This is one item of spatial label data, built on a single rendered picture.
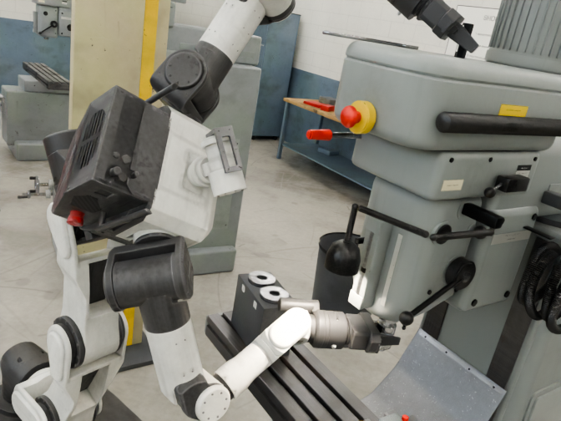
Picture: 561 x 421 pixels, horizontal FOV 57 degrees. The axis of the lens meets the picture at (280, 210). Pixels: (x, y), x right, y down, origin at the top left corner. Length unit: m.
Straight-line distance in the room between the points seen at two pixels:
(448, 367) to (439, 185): 0.79
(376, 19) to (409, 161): 6.48
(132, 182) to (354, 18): 6.95
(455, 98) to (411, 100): 0.08
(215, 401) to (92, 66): 1.77
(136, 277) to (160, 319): 0.09
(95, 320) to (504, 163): 1.05
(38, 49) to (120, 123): 8.92
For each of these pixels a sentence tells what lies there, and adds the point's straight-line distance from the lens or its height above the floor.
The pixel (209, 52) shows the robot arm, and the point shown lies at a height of 1.81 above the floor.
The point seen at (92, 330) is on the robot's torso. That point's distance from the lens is 1.47.
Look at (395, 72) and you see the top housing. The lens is 0.95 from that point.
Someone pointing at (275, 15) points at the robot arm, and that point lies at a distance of 1.27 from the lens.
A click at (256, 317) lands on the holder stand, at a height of 1.04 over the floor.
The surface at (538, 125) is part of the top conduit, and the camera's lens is 1.12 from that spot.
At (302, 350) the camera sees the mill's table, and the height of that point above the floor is 0.91.
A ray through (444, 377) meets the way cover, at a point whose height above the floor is 1.00.
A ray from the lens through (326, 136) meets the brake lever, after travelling 1.06.
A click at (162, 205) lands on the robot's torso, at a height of 1.54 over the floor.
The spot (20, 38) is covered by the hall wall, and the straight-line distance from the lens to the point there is 9.85.
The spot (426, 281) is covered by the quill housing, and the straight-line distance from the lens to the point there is 1.16.
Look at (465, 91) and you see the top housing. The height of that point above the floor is 1.84.
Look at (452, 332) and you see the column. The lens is 1.67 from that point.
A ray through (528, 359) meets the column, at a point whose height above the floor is 1.18.
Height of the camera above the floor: 1.90
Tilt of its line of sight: 20 degrees down
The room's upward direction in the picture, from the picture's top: 10 degrees clockwise
